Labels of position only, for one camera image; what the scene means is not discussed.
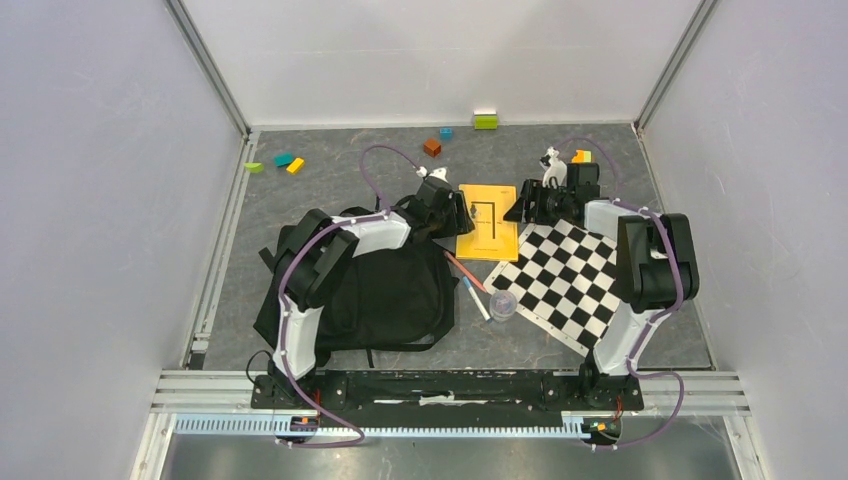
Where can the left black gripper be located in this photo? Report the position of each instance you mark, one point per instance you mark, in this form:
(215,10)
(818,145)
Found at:
(460,222)

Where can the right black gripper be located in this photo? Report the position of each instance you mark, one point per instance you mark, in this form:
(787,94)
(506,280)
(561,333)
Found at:
(532,191)

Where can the yellow booklet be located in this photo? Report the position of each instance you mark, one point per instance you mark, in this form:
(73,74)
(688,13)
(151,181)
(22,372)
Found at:
(493,238)

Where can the orange pencil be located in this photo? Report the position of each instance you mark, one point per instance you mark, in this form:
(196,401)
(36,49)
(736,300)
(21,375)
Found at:
(465,271)

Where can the black white chessboard mat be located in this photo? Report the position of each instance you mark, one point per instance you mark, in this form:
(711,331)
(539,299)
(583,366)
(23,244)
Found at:
(562,281)

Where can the black student backpack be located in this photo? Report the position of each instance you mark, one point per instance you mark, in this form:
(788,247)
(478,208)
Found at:
(384,298)

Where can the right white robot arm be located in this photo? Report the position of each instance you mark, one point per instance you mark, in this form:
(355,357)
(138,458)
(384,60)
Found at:
(656,272)

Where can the brown cube block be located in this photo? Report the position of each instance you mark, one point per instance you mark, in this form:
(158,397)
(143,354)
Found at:
(432,147)

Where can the clear paperclip jar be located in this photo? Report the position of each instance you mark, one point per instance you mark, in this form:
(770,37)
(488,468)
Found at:
(502,306)

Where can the green white block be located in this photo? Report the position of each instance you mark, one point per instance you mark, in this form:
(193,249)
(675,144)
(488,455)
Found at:
(485,119)

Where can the white blue marker pen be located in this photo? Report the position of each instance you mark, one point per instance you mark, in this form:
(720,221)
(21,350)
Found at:
(477,300)

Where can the yellow small block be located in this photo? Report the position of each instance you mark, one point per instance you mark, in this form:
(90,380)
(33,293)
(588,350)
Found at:
(295,166)

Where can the teal block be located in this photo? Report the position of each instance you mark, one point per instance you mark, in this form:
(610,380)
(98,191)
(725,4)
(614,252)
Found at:
(284,159)

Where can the green half-round block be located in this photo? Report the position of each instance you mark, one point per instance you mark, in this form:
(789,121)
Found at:
(254,167)

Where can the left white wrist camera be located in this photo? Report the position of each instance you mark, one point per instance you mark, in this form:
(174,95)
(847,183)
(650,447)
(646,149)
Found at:
(437,173)

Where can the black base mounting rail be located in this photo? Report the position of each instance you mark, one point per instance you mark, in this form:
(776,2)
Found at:
(466,398)

